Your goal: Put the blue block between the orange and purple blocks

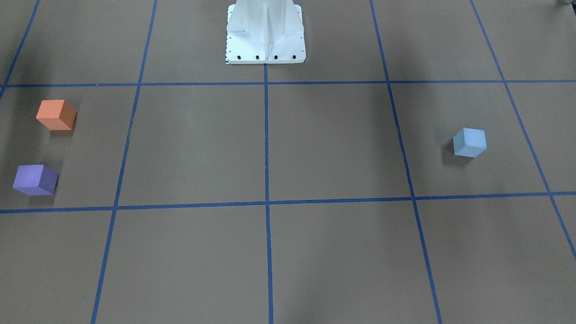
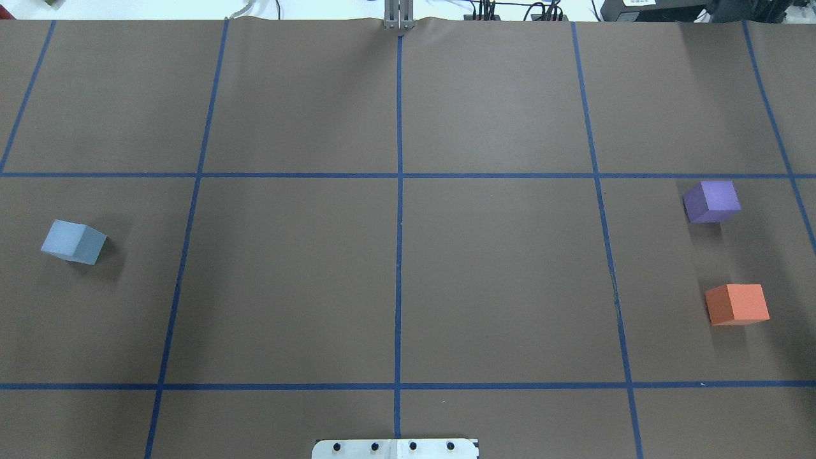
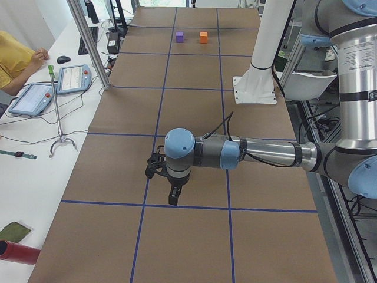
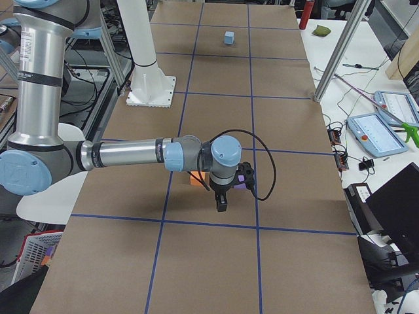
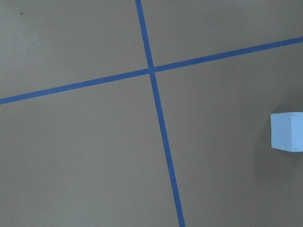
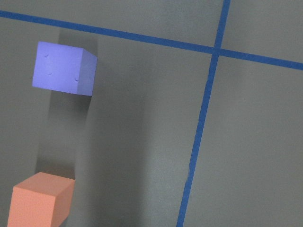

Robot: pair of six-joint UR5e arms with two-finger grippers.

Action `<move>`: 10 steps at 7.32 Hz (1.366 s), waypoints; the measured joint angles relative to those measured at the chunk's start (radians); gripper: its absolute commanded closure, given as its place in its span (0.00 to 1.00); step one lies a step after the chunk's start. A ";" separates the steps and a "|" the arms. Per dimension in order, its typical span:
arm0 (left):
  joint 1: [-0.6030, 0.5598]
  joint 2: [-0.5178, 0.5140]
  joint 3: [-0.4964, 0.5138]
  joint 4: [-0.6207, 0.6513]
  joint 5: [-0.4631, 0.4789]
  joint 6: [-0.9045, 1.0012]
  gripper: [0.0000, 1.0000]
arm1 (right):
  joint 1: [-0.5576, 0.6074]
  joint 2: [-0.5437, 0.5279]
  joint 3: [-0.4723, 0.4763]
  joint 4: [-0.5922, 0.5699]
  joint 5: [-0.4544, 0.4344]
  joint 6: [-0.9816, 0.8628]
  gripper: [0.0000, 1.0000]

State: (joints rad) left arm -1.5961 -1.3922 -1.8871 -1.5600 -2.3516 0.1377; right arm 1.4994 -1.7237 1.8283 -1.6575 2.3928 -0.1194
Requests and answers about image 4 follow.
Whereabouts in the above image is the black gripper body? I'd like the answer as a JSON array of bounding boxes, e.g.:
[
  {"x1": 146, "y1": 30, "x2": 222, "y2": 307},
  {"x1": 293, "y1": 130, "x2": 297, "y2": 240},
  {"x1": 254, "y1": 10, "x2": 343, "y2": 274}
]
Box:
[{"x1": 209, "y1": 162, "x2": 253, "y2": 193}]

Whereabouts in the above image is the light blue foam block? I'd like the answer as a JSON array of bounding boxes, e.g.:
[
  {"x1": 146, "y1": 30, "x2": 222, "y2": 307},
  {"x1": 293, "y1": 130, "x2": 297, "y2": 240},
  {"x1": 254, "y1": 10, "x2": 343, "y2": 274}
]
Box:
[{"x1": 224, "y1": 31, "x2": 235, "y2": 45}]

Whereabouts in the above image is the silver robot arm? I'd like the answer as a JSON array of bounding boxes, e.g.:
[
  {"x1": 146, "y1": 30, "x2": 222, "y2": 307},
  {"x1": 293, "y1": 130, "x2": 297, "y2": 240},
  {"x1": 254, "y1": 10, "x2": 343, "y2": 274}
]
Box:
[{"x1": 1, "y1": 1, "x2": 255, "y2": 212}]

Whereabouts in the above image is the purple foam block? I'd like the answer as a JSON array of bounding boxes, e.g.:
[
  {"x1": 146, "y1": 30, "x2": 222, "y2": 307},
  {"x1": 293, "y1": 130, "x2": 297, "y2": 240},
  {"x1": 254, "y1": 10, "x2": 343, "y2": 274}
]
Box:
[{"x1": 233, "y1": 175, "x2": 247, "y2": 189}]

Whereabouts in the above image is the orange foam block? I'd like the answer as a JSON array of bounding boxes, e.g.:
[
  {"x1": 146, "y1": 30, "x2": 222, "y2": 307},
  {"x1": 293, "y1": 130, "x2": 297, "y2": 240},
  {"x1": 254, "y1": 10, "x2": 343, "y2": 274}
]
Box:
[{"x1": 189, "y1": 171, "x2": 207, "y2": 188}]

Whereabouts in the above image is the orange circuit board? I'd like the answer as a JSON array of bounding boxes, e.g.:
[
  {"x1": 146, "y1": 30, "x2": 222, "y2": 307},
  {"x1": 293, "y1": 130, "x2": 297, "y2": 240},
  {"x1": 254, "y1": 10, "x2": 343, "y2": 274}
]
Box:
[
  {"x1": 327, "y1": 128, "x2": 342, "y2": 145},
  {"x1": 334, "y1": 153, "x2": 349, "y2": 171}
]

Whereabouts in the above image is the near blue teach pendant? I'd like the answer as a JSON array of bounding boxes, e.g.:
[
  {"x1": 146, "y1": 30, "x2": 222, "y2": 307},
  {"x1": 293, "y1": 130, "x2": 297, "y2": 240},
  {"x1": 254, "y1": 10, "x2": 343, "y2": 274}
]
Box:
[{"x1": 347, "y1": 113, "x2": 408, "y2": 158}]

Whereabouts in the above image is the blue teach pendant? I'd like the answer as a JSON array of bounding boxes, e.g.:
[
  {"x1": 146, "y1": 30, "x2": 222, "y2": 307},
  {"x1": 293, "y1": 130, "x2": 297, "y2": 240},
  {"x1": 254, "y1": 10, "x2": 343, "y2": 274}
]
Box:
[
  {"x1": 374, "y1": 91, "x2": 418, "y2": 127},
  {"x1": 347, "y1": 113, "x2": 408, "y2": 158}
]

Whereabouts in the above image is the black laptop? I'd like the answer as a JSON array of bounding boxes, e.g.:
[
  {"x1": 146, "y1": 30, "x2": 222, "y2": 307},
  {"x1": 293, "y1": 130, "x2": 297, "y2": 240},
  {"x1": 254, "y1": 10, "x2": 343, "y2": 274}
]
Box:
[{"x1": 367, "y1": 162, "x2": 418, "y2": 261}]

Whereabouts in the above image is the green bean bag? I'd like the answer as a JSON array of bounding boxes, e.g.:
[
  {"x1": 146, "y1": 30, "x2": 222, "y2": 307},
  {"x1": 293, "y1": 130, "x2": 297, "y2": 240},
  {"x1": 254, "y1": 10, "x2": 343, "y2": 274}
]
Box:
[{"x1": 312, "y1": 25, "x2": 331, "y2": 37}]

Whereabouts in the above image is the white plastic chair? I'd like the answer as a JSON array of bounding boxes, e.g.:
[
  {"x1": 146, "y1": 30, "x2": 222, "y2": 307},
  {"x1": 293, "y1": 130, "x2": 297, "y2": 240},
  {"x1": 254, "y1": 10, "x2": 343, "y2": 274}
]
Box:
[{"x1": 3, "y1": 122, "x2": 86, "y2": 224}]

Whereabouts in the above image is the far blue teach pendant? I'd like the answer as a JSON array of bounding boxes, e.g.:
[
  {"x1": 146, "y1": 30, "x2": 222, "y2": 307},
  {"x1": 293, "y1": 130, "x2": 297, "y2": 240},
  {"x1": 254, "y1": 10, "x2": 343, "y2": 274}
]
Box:
[{"x1": 374, "y1": 91, "x2": 418, "y2": 127}]

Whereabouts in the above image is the red bottle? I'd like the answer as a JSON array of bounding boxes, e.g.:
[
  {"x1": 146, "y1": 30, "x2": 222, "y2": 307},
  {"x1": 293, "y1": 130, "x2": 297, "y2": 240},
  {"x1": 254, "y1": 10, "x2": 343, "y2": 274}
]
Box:
[{"x1": 299, "y1": 0, "x2": 315, "y2": 30}]

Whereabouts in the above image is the white perforated basket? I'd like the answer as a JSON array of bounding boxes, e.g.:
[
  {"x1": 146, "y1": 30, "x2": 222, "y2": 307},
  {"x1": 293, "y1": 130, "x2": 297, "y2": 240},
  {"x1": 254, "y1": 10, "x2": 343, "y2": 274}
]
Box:
[{"x1": 11, "y1": 230, "x2": 64, "y2": 284}]

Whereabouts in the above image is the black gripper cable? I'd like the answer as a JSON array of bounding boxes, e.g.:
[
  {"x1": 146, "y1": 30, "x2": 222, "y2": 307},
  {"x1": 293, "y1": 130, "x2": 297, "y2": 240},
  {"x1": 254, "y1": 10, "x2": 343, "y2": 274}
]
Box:
[{"x1": 209, "y1": 130, "x2": 276, "y2": 201}]

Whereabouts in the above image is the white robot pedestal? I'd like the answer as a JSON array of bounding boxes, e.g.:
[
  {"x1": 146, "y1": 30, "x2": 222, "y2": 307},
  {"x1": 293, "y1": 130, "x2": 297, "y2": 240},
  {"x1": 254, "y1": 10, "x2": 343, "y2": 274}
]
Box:
[{"x1": 117, "y1": 0, "x2": 176, "y2": 108}]

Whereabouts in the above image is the green handled grabber tool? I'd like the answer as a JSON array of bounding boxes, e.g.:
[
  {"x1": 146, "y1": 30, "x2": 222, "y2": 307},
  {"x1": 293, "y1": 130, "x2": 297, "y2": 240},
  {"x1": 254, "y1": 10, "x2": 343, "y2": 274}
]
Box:
[{"x1": 334, "y1": 74, "x2": 418, "y2": 147}]

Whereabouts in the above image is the aluminium frame post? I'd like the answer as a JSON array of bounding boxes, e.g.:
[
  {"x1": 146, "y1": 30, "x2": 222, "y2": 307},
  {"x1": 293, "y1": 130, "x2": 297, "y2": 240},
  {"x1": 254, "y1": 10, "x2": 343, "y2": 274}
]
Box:
[{"x1": 314, "y1": 0, "x2": 371, "y2": 103}]

